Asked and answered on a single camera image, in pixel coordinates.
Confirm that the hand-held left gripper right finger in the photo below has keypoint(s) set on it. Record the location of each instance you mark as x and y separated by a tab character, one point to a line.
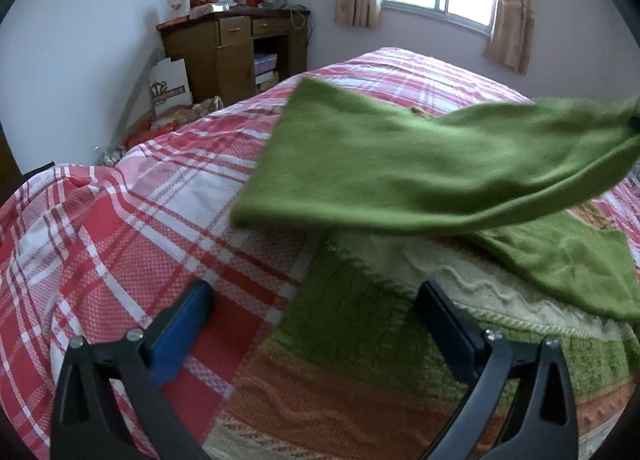
450	330

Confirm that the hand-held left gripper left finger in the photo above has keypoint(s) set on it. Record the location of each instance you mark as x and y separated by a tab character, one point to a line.
180	330

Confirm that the green knit sweater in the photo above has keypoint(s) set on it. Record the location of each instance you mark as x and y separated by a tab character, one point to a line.
380	159

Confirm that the red plaid bed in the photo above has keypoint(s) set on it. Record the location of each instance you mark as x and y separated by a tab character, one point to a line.
150	220

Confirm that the red floor bag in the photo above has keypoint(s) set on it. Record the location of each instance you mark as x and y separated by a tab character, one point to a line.
150	132

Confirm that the dark wooden door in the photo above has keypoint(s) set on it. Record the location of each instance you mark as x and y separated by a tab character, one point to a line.
7	164

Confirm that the white cardboard box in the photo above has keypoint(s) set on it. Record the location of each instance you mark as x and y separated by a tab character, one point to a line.
169	84

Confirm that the stacked boxes under desk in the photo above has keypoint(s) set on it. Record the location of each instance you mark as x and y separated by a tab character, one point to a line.
265	70

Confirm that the brown wooden desk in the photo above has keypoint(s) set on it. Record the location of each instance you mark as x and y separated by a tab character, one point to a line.
225	54

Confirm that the white upright card box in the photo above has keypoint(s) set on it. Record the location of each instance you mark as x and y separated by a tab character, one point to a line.
176	2

